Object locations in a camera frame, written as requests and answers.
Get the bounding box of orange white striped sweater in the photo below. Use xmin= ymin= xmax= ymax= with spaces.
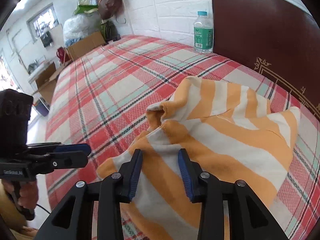
xmin=97 ymin=76 xmax=300 ymax=239

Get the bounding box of person's left hand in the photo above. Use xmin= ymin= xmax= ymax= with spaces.
xmin=2 ymin=180 xmax=39 ymax=209

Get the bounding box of red plaid bed sheet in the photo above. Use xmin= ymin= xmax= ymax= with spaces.
xmin=46 ymin=35 xmax=319 ymax=239

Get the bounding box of open cardboard box near floor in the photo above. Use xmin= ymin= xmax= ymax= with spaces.
xmin=33 ymin=62 xmax=65 ymax=105

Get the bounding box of red thermos jug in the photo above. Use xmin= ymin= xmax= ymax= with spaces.
xmin=56 ymin=47 xmax=70 ymax=64

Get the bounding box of left side cardboard box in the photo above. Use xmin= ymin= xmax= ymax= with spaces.
xmin=67 ymin=31 xmax=106 ymax=61

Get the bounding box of white plastic bag bundle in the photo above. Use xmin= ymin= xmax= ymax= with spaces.
xmin=63 ymin=11 xmax=101 ymax=47

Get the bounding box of green leafy bag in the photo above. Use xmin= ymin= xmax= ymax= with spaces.
xmin=73 ymin=4 xmax=98 ymax=15

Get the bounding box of green label water bottle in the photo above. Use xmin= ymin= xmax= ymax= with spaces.
xmin=194 ymin=11 xmax=214 ymax=54

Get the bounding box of dark brown wooden headboard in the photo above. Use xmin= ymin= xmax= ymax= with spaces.
xmin=212 ymin=0 xmax=319 ymax=118

